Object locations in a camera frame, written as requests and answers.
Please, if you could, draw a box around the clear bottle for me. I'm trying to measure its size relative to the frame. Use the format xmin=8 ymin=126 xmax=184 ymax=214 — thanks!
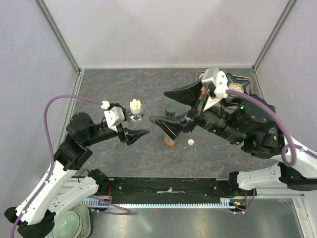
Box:
xmin=126 ymin=107 xmax=146 ymax=123

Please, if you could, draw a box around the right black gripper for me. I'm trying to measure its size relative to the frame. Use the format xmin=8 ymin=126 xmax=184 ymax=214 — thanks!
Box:
xmin=149 ymin=74 xmax=246 ymax=145

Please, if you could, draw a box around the orange drink bottle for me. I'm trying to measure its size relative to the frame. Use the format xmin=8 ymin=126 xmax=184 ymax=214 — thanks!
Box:
xmin=164 ymin=134 xmax=176 ymax=147

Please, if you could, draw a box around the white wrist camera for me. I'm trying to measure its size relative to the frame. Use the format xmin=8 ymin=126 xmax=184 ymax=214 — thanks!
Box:
xmin=101 ymin=101 xmax=126 ymax=132
xmin=201 ymin=67 xmax=228 ymax=112

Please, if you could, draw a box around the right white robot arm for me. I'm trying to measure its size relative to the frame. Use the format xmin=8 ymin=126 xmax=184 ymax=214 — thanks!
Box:
xmin=149 ymin=82 xmax=317 ymax=195

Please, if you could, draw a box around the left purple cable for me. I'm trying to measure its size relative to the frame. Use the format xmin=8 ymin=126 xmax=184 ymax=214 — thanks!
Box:
xmin=9 ymin=94 xmax=132 ymax=238

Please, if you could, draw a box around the blue star-shaped dish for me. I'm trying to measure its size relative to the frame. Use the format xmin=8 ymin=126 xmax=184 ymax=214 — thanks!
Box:
xmin=225 ymin=73 xmax=250 ymax=104

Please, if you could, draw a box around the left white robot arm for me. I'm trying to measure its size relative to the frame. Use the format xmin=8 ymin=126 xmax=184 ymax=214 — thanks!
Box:
xmin=4 ymin=111 xmax=149 ymax=238

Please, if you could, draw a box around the slotted cable duct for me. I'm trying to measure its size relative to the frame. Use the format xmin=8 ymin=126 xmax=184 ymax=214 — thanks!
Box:
xmin=78 ymin=198 xmax=246 ymax=209

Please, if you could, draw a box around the green ceramic plate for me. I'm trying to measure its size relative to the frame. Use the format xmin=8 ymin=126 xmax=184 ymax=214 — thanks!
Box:
xmin=71 ymin=205 xmax=93 ymax=238

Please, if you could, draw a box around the pink mug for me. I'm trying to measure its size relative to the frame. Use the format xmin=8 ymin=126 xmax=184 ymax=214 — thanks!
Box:
xmin=200 ymin=86 xmax=206 ymax=100

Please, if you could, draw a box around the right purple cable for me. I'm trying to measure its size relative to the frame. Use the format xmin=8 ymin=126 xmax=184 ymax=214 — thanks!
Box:
xmin=226 ymin=89 xmax=317 ymax=167

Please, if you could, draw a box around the green ceramic bowl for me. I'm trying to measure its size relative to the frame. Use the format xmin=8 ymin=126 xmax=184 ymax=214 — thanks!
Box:
xmin=52 ymin=210 xmax=83 ymax=238

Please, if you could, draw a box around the cream bottle cap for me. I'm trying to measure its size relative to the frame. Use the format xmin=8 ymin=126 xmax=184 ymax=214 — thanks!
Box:
xmin=129 ymin=99 xmax=142 ymax=114

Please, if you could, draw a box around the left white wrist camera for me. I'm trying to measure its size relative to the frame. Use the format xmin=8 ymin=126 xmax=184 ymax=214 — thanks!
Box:
xmin=101 ymin=101 xmax=126 ymax=132

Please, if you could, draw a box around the purple cable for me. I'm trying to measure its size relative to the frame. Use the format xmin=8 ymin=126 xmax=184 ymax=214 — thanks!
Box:
xmin=9 ymin=94 xmax=132 ymax=238
xmin=226 ymin=89 xmax=317 ymax=167

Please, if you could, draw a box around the green label water bottle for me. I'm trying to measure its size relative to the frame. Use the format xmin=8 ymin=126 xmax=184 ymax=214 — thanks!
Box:
xmin=164 ymin=101 xmax=178 ymax=117

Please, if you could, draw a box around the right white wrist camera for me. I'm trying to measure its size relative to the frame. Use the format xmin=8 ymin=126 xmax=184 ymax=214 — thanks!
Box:
xmin=201 ymin=67 xmax=228 ymax=112

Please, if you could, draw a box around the metal tray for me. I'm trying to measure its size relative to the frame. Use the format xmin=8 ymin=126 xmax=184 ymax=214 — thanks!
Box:
xmin=195 ymin=71 xmax=253 ymax=103

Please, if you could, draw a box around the small patterned bowl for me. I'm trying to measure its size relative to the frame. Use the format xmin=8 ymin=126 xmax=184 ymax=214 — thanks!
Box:
xmin=228 ymin=82 xmax=244 ymax=93

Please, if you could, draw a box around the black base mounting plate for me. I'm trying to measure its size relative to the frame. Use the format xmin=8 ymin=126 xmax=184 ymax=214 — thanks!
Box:
xmin=95 ymin=177 xmax=253 ymax=198

